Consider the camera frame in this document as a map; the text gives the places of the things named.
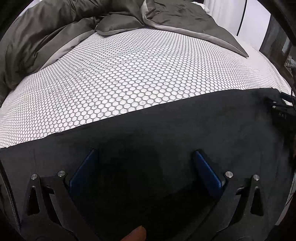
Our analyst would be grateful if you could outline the black pants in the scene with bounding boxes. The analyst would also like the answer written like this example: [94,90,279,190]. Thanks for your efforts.
[1,89,295,240]

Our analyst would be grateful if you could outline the person left hand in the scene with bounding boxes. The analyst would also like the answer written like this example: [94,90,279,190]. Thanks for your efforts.
[121,226,147,241]

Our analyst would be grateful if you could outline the white sheer curtain right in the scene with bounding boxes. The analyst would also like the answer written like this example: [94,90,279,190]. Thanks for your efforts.
[204,0,246,36]

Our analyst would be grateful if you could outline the white honeycomb mattress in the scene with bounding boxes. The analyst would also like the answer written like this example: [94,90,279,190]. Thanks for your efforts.
[1,28,290,148]

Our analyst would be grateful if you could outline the dark grey duvet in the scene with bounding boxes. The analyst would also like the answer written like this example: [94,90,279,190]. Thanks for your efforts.
[1,1,247,101]

